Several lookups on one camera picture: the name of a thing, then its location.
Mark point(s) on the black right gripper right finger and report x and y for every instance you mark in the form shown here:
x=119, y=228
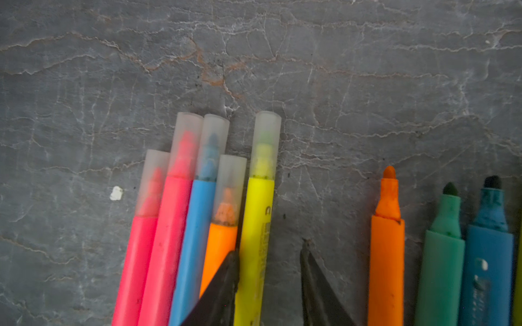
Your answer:
x=320, y=304

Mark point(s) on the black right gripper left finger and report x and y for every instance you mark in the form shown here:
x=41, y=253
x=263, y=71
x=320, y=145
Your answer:
x=217, y=305

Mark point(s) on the small blue marker pen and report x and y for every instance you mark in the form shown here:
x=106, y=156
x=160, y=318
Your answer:
x=192, y=258

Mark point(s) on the teal marker pen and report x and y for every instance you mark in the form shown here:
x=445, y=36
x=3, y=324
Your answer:
x=440, y=283

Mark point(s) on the neon yellow highlighter pen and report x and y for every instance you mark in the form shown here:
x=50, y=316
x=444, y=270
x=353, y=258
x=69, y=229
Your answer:
x=256, y=226

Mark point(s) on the yellow marker pen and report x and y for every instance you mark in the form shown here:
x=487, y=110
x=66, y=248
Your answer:
x=516, y=305

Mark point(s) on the red marker pen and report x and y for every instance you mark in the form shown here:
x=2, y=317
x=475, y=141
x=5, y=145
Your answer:
x=163, y=269

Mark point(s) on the pink marker pen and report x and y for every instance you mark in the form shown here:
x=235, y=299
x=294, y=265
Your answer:
x=139, y=248

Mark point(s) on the light orange marker pen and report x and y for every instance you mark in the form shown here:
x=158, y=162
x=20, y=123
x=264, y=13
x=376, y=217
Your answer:
x=224, y=224

